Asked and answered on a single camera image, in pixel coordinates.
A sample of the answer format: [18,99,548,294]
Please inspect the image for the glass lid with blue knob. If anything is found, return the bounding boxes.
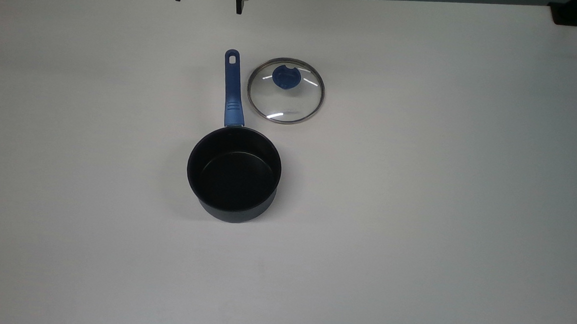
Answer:
[244,55,328,128]

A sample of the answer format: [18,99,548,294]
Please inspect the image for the black clamp block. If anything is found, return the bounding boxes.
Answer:
[546,1,577,27]

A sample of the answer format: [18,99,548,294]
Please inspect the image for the dark saucepan with blue handle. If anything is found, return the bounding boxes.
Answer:
[183,46,290,227]

